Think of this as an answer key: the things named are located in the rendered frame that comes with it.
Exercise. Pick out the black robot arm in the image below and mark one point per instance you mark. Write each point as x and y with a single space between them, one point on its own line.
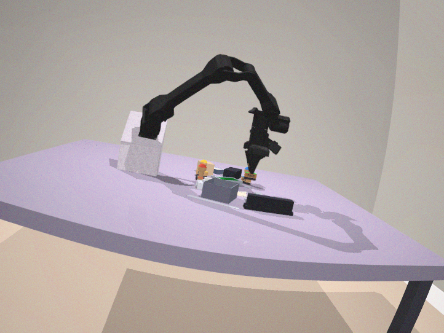
219 69

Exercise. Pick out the tan cardboard box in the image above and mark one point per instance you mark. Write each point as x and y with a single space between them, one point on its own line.
210 167

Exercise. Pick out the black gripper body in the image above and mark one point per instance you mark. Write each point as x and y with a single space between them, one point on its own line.
255 143

